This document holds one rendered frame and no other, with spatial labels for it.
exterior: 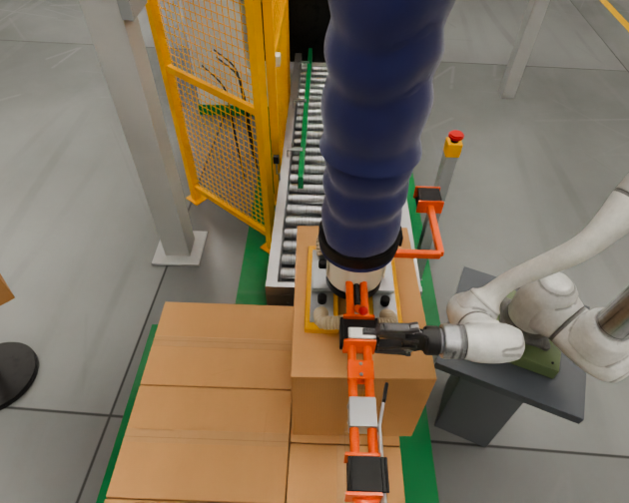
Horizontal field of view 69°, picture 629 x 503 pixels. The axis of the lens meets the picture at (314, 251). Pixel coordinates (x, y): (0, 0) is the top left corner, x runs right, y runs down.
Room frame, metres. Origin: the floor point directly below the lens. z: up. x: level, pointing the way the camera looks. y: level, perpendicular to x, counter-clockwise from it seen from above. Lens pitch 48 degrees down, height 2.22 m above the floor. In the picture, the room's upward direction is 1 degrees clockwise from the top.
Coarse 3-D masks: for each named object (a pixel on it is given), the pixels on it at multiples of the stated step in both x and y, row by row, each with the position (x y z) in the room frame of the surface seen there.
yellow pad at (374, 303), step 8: (392, 264) 0.98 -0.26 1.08; (392, 272) 0.94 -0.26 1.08; (376, 296) 0.84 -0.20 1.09; (384, 296) 0.82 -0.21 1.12; (392, 296) 0.84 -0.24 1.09; (368, 304) 0.81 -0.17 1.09; (376, 304) 0.81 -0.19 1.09; (384, 304) 0.80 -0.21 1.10; (392, 304) 0.81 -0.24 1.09; (376, 312) 0.78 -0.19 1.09; (400, 312) 0.79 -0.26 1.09; (400, 320) 0.76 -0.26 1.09
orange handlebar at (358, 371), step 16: (432, 208) 1.13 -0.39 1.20; (432, 224) 1.05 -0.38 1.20; (400, 256) 0.92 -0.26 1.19; (416, 256) 0.92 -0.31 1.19; (432, 256) 0.92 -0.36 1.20; (352, 288) 0.78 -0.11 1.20; (352, 304) 0.73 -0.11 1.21; (352, 352) 0.58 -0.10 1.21; (368, 352) 0.58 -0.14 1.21; (352, 368) 0.53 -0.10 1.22; (368, 368) 0.53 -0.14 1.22; (352, 384) 0.49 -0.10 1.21; (368, 384) 0.49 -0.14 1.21; (352, 432) 0.38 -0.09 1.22; (368, 432) 0.38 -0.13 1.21; (352, 448) 0.34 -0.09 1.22; (368, 448) 0.35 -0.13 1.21
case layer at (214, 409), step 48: (192, 336) 1.02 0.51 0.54; (240, 336) 1.02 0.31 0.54; (288, 336) 1.03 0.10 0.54; (144, 384) 0.80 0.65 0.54; (192, 384) 0.80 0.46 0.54; (240, 384) 0.81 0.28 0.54; (288, 384) 0.81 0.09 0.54; (144, 432) 0.61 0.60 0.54; (192, 432) 0.62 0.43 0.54; (240, 432) 0.62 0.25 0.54; (288, 432) 0.62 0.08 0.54; (144, 480) 0.45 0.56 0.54; (192, 480) 0.46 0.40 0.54; (240, 480) 0.46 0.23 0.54; (288, 480) 0.46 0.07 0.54; (336, 480) 0.47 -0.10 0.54
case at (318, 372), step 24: (312, 240) 1.10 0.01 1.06; (408, 240) 1.12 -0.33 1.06; (408, 264) 1.00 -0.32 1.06; (408, 288) 0.89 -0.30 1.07; (408, 312) 0.80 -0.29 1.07; (312, 336) 0.71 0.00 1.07; (336, 336) 0.71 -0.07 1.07; (312, 360) 0.63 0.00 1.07; (336, 360) 0.63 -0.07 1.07; (384, 360) 0.63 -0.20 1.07; (408, 360) 0.64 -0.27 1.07; (432, 360) 0.64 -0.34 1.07; (312, 384) 0.58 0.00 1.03; (336, 384) 0.58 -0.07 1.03; (360, 384) 0.58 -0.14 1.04; (408, 384) 0.58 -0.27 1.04; (432, 384) 0.58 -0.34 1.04; (312, 408) 0.57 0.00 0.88; (336, 408) 0.57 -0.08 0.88; (384, 408) 0.58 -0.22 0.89; (408, 408) 0.58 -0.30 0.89; (312, 432) 0.57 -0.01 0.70; (336, 432) 0.57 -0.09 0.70; (384, 432) 0.57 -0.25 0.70; (408, 432) 0.57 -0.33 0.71
